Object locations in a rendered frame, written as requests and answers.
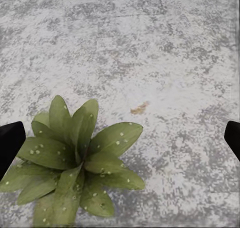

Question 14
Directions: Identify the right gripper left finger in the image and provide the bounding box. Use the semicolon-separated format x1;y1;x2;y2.
0;120;27;181

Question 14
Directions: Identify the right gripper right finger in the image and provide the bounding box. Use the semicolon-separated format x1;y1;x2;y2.
224;121;240;161

